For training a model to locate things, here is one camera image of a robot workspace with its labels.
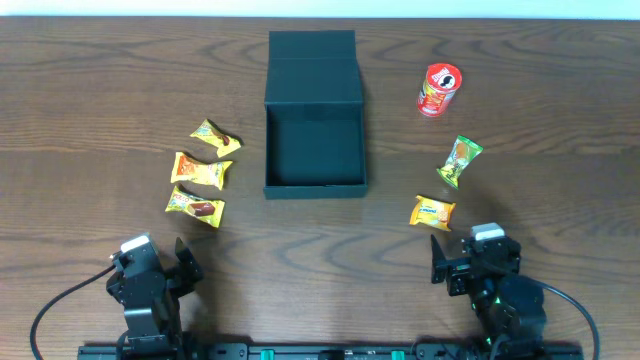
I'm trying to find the green snack packet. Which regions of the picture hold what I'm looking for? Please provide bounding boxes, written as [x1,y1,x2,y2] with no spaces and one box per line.
[436,135,484,189]

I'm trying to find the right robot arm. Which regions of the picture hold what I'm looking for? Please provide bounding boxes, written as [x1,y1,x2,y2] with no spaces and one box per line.
[430,235,547,359]

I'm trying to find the yellow peanut butter packet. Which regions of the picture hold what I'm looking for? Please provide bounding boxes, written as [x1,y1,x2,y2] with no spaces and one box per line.
[171,152,233,190]

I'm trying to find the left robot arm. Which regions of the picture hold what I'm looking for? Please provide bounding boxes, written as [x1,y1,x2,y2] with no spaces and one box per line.
[106,234,204,359]

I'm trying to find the dark green open gift box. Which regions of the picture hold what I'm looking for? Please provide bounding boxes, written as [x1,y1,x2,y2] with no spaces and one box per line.
[263,30,368,199]

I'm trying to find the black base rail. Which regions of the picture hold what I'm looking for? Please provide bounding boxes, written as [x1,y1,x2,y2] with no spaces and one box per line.
[77,342,584,360]

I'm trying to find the red Pringles can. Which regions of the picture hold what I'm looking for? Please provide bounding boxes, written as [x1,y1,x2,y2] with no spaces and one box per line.
[416,63,462,117]

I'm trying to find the yellow Apollo cake packet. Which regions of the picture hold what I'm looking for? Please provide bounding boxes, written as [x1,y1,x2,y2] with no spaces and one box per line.
[165,186,226,228]

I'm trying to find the yellow chocolate cake packet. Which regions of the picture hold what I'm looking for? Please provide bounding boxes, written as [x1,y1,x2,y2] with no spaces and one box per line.
[190,119,242,158]

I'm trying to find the orange-yellow biscuit packet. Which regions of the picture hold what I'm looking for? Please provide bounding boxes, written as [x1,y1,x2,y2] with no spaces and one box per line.
[409,195,456,232]

